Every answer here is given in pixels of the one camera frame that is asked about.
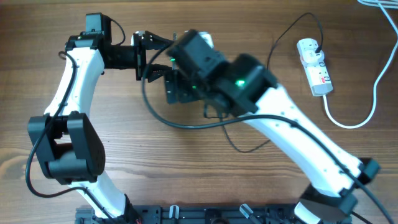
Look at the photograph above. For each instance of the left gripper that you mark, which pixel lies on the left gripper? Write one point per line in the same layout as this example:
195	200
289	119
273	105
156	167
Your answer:
140	56

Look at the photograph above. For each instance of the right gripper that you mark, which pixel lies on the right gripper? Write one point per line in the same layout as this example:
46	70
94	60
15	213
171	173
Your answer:
187	93

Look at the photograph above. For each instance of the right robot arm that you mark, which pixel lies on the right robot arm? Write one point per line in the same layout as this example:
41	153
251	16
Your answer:
245	89

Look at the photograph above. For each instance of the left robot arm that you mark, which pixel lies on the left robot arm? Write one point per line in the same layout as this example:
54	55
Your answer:
65	142

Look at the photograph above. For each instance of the white charger plug adapter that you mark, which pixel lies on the white charger plug adapter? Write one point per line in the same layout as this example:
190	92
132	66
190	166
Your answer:
310	58

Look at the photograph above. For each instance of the white power strip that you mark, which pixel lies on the white power strip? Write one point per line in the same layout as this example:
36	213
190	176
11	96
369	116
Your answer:
317	76

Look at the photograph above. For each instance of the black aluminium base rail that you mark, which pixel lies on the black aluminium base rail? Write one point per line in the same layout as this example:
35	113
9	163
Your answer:
280	213

